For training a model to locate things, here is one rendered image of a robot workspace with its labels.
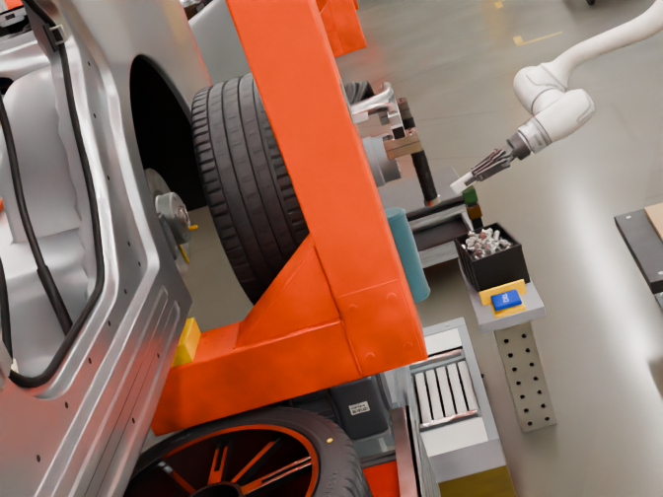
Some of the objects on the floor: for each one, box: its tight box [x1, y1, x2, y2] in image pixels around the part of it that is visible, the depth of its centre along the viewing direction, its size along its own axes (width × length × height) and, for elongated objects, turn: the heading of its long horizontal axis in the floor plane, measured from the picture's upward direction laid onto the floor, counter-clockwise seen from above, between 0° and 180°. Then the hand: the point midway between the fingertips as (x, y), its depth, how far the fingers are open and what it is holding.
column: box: [493, 320, 557, 433], centre depth 251 cm, size 10×10×42 cm
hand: (463, 182), depth 251 cm, fingers closed
